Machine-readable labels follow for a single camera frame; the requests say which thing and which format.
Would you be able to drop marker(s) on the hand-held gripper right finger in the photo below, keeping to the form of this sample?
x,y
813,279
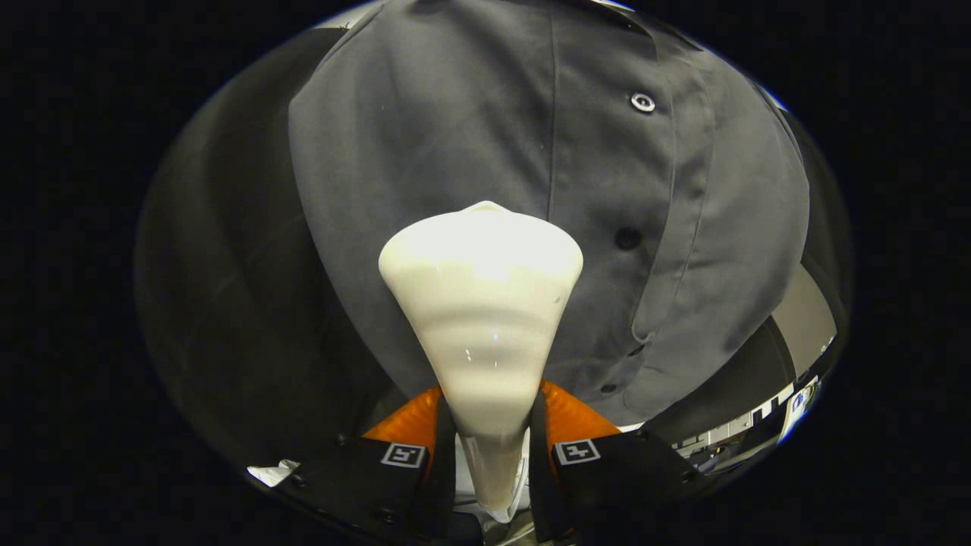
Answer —
x,y
540,485

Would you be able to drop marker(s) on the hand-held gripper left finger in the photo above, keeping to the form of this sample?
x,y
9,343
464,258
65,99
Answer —
x,y
446,485

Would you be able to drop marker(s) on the grey button shirt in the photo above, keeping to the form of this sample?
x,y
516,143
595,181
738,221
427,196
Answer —
x,y
455,114

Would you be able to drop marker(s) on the grey cabinet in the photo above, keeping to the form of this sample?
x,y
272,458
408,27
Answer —
x,y
808,318

